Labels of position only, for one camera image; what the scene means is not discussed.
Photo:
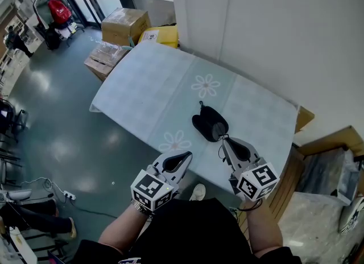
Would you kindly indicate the black pouch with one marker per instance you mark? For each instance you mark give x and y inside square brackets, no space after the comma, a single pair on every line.
[206,120]

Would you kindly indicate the open brown cardboard box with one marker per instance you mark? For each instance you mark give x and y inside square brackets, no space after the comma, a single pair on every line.
[330,142]

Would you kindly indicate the brown cardboard flap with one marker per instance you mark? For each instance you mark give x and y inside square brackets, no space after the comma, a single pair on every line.
[305,117]

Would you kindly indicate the large brown cardboard box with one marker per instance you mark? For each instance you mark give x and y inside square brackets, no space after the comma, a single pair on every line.
[122,25]

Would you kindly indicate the yellow padded package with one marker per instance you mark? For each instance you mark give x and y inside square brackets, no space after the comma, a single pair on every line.
[165,36]

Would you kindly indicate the person's left forearm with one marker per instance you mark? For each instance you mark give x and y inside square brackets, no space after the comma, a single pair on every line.
[122,228]

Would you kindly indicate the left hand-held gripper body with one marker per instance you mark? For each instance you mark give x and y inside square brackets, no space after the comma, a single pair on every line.
[149,190]

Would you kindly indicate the black bag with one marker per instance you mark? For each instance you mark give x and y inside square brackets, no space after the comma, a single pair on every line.
[53,38]

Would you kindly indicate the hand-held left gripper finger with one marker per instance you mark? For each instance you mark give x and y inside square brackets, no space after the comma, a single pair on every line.
[186,167]
[167,156]

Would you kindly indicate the taped flat cardboard box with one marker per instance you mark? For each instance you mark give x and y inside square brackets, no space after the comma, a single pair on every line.
[103,61]

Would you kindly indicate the white metal rack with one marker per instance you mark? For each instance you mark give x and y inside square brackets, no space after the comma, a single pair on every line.
[39,9]

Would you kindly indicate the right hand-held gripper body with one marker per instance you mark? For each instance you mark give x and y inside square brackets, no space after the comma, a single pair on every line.
[257,181]

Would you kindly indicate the person's black clothes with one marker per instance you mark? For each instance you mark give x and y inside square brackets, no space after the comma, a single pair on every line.
[193,234]

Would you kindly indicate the black chair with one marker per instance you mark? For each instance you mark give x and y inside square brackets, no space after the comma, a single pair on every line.
[11,120]

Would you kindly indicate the person's right forearm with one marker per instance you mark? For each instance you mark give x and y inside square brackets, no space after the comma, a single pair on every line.
[264,228]

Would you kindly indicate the light blue floral tablecloth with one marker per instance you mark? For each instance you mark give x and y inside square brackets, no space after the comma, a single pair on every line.
[148,86]

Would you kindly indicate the white black-patterned bag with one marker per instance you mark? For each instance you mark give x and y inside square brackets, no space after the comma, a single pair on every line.
[352,217]

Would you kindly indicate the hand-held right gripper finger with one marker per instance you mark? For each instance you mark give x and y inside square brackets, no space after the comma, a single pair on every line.
[230,159]
[251,151]

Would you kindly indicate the white power strip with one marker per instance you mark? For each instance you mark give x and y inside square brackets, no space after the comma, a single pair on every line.
[69,195]

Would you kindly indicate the teal plastic frame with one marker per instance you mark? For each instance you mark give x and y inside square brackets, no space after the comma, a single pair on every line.
[130,43]

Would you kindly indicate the red bag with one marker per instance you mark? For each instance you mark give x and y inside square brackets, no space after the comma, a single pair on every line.
[59,11]

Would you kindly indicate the person's right white shoe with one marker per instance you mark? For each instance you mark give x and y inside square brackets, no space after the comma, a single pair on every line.
[198,192]

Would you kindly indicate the grey marbled wrapped box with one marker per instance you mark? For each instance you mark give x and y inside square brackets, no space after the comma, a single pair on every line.
[324,174]

